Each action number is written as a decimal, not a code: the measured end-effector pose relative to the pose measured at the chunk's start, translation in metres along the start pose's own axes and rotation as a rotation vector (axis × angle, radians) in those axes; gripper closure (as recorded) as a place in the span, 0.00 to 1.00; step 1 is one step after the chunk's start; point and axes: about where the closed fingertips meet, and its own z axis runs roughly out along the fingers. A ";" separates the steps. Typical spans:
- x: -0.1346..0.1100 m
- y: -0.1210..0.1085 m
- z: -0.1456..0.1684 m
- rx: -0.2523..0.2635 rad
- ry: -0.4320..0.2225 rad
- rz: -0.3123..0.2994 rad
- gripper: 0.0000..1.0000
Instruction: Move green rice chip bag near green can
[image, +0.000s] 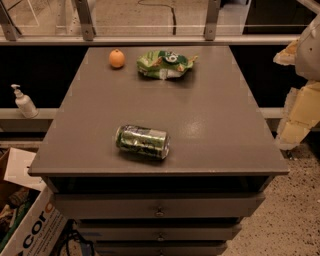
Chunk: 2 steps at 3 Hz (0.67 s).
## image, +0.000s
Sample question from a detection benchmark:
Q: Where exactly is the green rice chip bag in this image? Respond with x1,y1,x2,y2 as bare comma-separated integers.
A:
136,50,197,80

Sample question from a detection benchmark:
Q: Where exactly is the metal railing frame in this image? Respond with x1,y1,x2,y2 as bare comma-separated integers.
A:
0,0,319,46

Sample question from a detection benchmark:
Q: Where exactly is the drawer knob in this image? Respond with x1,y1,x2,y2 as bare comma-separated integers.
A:
156,233,165,242
154,207,165,217

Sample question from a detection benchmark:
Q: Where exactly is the white pump soap bottle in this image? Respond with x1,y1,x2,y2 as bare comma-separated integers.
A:
11,84,38,118

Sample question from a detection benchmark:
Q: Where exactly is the grey drawer cabinet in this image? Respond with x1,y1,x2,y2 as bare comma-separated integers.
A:
29,46,287,256

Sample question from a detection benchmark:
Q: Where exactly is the green soda can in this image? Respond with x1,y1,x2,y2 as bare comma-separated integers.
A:
115,125,170,160

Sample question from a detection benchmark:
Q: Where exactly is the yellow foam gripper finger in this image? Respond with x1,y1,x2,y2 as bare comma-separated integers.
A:
275,81,320,150
273,39,298,66

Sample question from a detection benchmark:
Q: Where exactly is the white cardboard box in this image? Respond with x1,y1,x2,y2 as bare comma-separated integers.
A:
0,148,67,256

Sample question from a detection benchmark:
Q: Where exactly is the middle drawer knob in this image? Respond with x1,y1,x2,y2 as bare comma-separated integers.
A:
156,233,165,242

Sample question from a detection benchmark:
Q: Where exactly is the top drawer knob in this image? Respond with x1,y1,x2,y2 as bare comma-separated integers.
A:
154,207,165,217

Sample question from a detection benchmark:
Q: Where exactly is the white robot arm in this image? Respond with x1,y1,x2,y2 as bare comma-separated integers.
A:
273,14,320,150

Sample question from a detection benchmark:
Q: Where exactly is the orange fruit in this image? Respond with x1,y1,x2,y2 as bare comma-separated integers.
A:
109,49,125,68

